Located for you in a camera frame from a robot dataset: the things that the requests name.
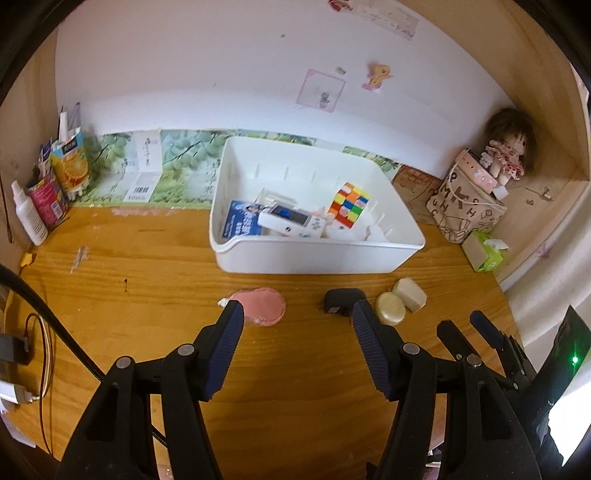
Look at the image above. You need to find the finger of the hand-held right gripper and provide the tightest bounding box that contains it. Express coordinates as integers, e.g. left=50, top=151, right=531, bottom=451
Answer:
left=470, top=310, right=539, bottom=392
left=436, top=320, right=485, bottom=361

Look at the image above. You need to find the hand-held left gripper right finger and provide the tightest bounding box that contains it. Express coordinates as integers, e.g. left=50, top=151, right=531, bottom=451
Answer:
left=351, top=299, right=543, bottom=480

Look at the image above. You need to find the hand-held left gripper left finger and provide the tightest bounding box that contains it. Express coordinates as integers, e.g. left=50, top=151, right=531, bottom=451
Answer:
left=58, top=300, right=245, bottom=480

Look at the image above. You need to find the white plastic storage bin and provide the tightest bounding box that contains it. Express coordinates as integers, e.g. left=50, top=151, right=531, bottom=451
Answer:
left=209, top=135, right=426, bottom=275

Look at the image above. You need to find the blue dental floss box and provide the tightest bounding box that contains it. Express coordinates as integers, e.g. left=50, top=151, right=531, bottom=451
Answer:
left=221, top=199, right=269, bottom=243

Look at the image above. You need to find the white toy camera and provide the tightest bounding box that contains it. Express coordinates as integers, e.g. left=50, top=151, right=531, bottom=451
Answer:
left=257, top=202, right=326, bottom=240

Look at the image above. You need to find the colourful puzzle cube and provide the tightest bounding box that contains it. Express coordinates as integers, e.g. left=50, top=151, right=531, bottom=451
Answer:
left=327, top=182, right=371, bottom=229

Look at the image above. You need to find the pink round pad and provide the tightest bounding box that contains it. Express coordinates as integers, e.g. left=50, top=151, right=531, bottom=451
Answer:
left=218, top=287, right=287, bottom=328

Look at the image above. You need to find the cream rectangular block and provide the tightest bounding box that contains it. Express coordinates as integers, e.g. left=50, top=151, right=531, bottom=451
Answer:
left=392, top=277, right=427, bottom=313

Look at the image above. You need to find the black power adapter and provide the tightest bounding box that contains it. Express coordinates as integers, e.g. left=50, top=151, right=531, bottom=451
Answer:
left=323, top=288, right=368, bottom=318

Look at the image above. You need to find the green tissue pack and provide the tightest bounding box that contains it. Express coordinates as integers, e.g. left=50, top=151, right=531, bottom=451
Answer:
left=462, top=229, right=509, bottom=273

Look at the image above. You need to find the beige letter print bag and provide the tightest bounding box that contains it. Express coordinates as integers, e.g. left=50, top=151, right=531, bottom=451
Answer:
left=426, top=159, right=509, bottom=245

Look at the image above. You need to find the brown printed card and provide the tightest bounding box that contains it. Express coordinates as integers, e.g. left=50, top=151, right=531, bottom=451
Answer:
left=392, top=165, right=444, bottom=226

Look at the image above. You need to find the pink power strip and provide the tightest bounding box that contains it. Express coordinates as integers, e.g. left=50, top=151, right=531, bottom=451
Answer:
left=455, top=148, right=509, bottom=200

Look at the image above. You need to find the brown haired doll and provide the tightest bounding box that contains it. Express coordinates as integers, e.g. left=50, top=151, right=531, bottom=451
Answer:
left=480, top=107, right=539, bottom=185

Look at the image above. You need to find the black plug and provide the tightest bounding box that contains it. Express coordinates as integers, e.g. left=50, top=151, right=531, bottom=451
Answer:
left=0, top=335, right=33, bottom=365

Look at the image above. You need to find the white charger plug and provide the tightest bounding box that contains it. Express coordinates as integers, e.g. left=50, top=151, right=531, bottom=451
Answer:
left=0, top=381, right=42, bottom=407

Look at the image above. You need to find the pink printed carton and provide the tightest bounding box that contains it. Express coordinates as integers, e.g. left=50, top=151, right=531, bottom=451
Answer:
left=25, top=173, right=70, bottom=229

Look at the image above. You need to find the white spray bottle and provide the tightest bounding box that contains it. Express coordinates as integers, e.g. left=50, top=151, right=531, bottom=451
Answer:
left=11, top=180, right=49, bottom=246

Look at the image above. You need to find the orange juice carton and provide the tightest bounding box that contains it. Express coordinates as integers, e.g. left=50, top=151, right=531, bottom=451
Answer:
left=48, top=129, right=90, bottom=201

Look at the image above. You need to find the black braided cable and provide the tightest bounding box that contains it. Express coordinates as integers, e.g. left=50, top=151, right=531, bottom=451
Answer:
left=0, top=265, right=167, bottom=448

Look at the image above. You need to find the thin brown cable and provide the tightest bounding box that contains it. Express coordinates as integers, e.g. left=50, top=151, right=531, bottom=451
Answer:
left=21, top=314, right=54, bottom=455

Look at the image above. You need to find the pink square wall sticker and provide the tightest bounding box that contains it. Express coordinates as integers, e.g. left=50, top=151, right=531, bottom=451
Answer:
left=295, top=69, right=347, bottom=113

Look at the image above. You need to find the yellow pony wall sticker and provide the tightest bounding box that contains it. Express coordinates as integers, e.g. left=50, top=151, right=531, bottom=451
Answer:
left=361, top=62, right=395, bottom=93

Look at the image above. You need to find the pale paper wall note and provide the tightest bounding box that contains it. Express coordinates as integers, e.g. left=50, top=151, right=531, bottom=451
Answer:
left=360, top=4, right=421, bottom=41

